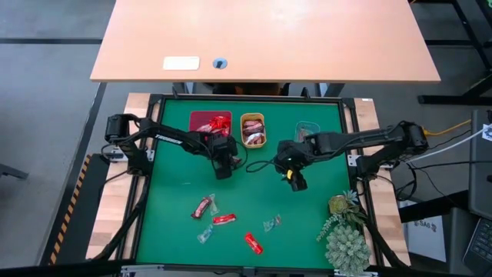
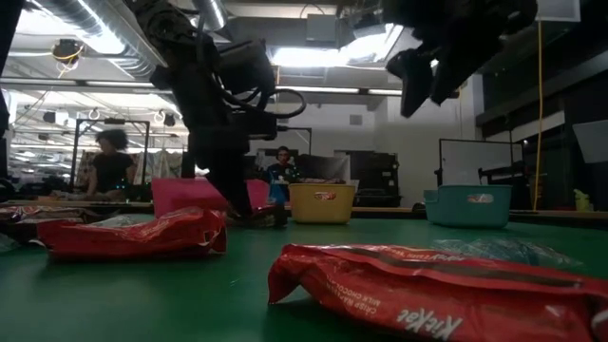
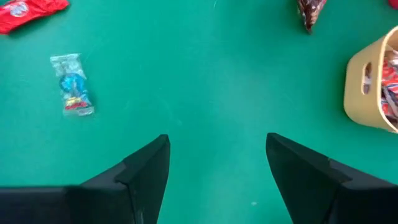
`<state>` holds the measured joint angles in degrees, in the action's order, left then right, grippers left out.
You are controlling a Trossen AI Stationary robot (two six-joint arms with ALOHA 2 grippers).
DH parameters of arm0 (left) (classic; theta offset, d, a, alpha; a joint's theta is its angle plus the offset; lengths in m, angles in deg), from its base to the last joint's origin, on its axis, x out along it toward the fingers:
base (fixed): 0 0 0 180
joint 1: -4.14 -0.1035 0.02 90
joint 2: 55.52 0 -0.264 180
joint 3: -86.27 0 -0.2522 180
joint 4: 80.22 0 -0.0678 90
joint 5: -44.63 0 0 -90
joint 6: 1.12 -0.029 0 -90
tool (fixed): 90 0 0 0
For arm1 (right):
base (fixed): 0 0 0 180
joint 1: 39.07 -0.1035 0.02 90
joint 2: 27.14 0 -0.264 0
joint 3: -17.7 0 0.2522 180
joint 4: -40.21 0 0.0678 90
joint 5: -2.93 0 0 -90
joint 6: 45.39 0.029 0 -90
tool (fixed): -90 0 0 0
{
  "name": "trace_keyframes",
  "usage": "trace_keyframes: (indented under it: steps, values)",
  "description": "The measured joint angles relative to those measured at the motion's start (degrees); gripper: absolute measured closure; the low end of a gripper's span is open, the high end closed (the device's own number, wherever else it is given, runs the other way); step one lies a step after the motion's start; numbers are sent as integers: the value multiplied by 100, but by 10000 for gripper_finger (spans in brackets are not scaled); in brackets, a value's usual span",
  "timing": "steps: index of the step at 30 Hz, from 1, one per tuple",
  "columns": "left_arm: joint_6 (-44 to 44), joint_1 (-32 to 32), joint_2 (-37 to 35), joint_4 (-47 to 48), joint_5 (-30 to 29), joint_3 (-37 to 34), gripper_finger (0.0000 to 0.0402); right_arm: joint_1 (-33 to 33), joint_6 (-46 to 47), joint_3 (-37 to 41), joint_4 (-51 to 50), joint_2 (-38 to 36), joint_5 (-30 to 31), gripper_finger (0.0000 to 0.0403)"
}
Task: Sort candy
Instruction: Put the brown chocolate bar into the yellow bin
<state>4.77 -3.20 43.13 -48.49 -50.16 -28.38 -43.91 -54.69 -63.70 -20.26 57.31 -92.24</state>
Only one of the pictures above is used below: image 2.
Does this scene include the black metal rack frame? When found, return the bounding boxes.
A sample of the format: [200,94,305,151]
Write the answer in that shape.
[70,118,151,203]

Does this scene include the teal plastic bin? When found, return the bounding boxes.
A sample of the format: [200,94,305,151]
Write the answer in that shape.
[424,184,514,230]

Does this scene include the black cabinet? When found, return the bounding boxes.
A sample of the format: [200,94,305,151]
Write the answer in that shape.
[349,151,401,208]

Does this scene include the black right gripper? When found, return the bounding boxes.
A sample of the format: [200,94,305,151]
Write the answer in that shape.
[384,0,538,118]

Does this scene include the yellow hanging cable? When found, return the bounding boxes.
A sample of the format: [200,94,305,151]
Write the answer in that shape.
[532,21,545,211]

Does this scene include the white ceiling box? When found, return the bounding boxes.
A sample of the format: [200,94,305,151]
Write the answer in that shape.
[536,0,581,23]

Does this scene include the yellow-green bottle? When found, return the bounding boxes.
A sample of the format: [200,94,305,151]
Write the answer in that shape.
[572,188,593,213]

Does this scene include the white whiteboard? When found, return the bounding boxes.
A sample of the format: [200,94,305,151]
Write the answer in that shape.
[437,138,525,189]

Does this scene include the yellow plastic bin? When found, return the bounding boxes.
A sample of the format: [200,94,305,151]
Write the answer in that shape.
[288,182,356,225]

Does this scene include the green table mat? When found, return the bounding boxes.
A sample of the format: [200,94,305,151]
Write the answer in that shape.
[0,208,608,342]

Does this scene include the red plastic bin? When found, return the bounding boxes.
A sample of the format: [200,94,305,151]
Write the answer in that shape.
[150,178,272,219]

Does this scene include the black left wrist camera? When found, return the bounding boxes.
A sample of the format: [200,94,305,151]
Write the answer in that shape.
[217,40,277,96]

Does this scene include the brown Snickers bar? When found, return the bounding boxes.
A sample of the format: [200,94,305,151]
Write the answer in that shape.
[0,218,45,244]
[226,203,290,228]

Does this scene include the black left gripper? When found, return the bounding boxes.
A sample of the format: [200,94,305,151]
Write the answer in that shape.
[187,97,279,219]

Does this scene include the white wall panel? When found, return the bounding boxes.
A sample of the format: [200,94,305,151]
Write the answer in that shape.
[571,118,608,165]

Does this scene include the black ceiling camera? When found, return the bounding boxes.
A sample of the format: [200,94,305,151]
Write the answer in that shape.
[50,37,86,72]

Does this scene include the person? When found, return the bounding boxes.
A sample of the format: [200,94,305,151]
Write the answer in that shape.
[264,144,301,205]
[85,127,138,201]

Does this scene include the silver ceiling duct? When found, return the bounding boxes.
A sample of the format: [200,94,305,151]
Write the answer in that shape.
[28,0,167,72]

